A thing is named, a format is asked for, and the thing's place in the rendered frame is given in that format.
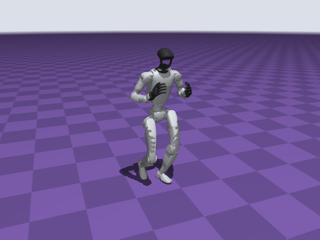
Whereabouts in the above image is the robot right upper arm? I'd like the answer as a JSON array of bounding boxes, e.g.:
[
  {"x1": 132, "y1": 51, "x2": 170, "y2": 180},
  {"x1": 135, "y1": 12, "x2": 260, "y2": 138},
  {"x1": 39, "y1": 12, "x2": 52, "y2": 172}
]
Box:
[{"x1": 132, "y1": 71, "x2": 153, "y2": 95}]

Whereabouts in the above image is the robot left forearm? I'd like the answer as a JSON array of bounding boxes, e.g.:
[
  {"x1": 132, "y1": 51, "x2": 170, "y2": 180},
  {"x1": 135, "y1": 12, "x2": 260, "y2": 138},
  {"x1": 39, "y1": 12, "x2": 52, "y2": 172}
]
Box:
[{"x1": 180, "y1": 89, "x2": 189, "y2": 99}]

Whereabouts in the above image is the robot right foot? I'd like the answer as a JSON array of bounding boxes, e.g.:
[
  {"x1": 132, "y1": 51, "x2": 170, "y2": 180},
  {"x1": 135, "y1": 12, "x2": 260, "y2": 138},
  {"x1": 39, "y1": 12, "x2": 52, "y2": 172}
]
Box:
[{"x1": 138, "y1": 160, "x2": 148, "y2": 180}]

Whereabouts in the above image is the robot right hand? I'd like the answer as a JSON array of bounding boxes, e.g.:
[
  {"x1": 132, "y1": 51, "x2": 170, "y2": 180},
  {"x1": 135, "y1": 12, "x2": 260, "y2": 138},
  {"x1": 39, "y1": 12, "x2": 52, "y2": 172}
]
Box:
[{"x1": 149, "y1": 82, "x2": 167, "y2": 101}]

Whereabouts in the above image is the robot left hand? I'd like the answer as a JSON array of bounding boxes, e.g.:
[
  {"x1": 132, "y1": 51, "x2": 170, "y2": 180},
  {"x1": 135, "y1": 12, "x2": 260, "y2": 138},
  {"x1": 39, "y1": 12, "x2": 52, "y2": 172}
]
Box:
[{"x1": 184, "y1": 82, "x2": 192, "y2": 98}]

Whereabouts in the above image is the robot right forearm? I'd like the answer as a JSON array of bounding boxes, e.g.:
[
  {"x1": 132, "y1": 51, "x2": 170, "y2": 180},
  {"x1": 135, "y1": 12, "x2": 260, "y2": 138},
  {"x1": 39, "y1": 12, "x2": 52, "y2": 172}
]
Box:
[{"x1": 130, "y1": 93, "x2": 154, "y2": 103}]

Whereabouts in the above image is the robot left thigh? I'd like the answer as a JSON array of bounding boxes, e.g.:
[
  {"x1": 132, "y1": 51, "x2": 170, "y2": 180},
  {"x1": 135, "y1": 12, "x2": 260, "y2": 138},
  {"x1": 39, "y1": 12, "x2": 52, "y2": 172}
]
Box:
[{"x1": 165, "y1": 109, "x2": 180, "y2": 155}]

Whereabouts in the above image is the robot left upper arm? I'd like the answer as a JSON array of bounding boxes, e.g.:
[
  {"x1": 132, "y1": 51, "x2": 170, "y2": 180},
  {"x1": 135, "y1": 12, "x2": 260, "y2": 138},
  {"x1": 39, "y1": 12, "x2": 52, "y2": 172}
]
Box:
[{"x1": 172, "y1": 70, "x2": 184, "y2": 97}]

